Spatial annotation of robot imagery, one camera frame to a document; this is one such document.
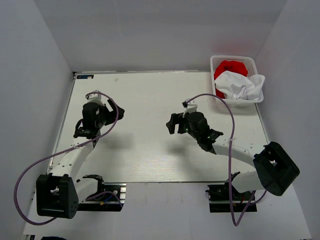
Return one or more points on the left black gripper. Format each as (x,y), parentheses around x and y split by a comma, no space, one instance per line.
(111,114)

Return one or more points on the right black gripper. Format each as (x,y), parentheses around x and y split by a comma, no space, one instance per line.
(175,118)

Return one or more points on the white t shirt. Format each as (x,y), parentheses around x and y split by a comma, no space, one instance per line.
(235,86)

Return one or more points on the red t shirt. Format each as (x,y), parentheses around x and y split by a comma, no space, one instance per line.
(232,66)

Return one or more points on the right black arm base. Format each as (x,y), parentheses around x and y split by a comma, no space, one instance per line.
(218,197)

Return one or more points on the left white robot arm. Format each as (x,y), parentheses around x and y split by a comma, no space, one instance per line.
(59,193)

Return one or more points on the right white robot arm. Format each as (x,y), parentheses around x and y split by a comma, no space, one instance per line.
(274,170)

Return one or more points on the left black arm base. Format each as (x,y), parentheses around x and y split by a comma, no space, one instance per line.
(109,198)

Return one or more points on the blue table label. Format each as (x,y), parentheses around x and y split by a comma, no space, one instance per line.
(85,76)

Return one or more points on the white plastic basket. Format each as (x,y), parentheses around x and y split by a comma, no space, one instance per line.
(250,65)

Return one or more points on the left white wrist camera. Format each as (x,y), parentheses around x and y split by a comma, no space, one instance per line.
(94,97)

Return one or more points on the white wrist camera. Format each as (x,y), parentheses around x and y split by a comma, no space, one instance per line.
(94,97)
(189,107)

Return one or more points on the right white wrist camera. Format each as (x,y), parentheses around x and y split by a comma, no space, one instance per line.
(189,107)

